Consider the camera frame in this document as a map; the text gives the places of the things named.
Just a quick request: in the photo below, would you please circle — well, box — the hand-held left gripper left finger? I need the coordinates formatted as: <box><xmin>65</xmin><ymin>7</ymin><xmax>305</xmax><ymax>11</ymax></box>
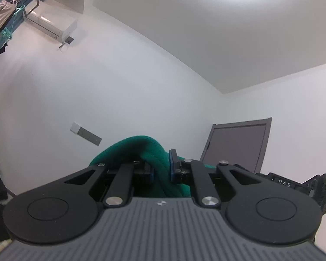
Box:
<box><xmin>64</xmin><ymin>161</ymin><xmax>155</xmax><ymax>207</ymax></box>

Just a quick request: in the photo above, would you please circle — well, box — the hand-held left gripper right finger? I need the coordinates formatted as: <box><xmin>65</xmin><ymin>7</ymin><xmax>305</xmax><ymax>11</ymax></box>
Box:
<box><xmin>169</xmin><ymin>149</ymin><xmax>262</xmax><ymax>209</ymax></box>

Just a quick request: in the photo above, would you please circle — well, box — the green hooded sweatshirt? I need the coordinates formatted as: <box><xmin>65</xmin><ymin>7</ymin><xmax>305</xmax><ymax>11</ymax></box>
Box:
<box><xmin>88</xmin><ymin>134</ymin><xmax>207</xmax><ymax>199</ymax></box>

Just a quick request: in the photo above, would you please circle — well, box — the clothes rack with clothes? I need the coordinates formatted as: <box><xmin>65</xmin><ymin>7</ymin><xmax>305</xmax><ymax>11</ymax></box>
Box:
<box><xmin>0</xmin><ymin>0</ymin><xmax>47</xmax><ymax>65</ymax></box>

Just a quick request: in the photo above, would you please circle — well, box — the white air conditioner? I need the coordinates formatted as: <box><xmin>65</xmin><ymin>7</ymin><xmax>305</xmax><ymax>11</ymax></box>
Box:
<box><xmin>24</xmin><ymin>5</ymin><xmax>79</xmax><ymax>50</ymax></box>

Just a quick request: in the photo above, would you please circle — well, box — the grey wall switch panel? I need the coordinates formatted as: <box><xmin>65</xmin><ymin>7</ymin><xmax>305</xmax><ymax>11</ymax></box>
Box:
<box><xmin>70</xmin><ymin>122</ymin><xmax>102</xmax><ymax>146</ymax></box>

